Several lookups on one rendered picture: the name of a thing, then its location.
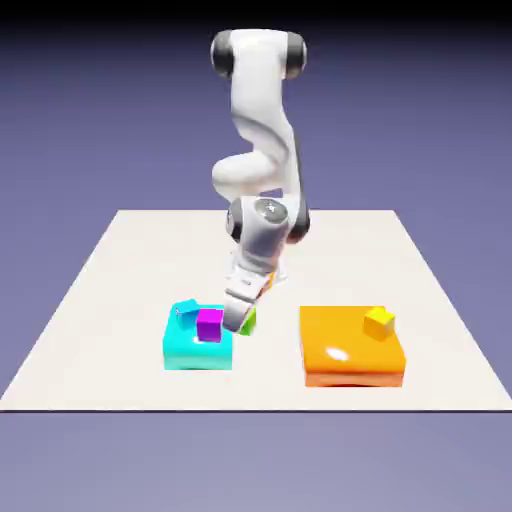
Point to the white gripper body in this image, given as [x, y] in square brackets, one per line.
[239, 310]

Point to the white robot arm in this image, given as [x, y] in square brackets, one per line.
[260, 120]

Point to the small green cube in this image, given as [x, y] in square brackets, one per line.
[249, 323]

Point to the small purple cube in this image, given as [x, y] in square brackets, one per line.
[209, 324]

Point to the small cyan cube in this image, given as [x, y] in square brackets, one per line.
[185, 310]

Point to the small yellow cube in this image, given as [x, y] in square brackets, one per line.
[378, 322]

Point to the large cyan box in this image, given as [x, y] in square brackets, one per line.
[192, 352]

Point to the large orange box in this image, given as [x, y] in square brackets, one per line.
[348, 352]

